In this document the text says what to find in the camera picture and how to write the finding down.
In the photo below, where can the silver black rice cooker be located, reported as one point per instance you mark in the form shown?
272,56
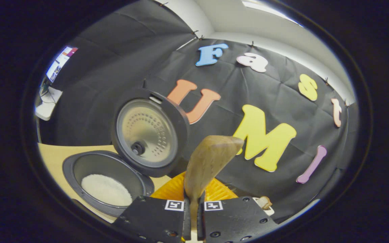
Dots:
147,135

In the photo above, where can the wooden spoon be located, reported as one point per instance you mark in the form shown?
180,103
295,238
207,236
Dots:
211,158

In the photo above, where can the computer monitor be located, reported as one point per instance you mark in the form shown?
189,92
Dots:
61,62

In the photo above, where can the toast bread slice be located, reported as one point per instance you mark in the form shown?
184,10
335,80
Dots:
264,201

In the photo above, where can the white desk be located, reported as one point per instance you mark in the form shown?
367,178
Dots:
47,106

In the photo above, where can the ceiling light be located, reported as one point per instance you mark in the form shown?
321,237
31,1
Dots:
268,8

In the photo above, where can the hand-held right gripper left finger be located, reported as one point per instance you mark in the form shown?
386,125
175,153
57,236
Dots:
154,219

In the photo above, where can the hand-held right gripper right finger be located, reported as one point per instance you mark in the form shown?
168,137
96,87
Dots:
235,219

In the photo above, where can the white toaster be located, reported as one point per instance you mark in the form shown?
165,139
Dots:
269,212

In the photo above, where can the white rice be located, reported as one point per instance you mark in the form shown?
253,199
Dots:
106,190

